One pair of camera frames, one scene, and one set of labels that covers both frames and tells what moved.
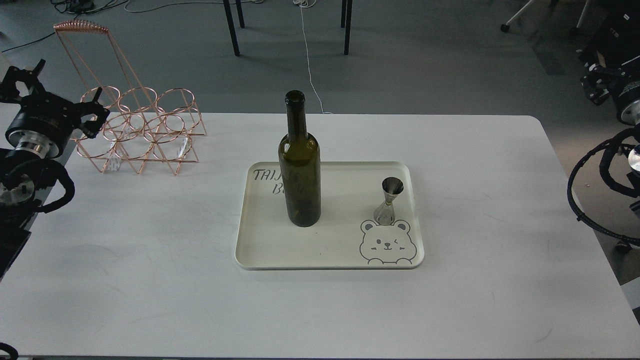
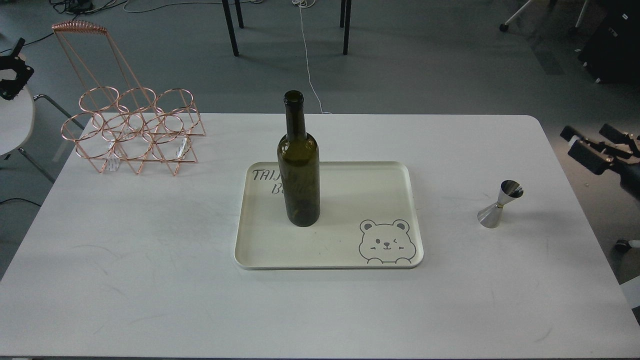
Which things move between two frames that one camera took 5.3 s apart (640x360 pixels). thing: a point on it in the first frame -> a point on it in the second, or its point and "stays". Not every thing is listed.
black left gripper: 44,114 -> 10,88
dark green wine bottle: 300,160 stays
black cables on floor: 76,7 stays
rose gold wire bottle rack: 145,127 stays
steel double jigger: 392,186 -> 491,216
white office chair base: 506,27 stays
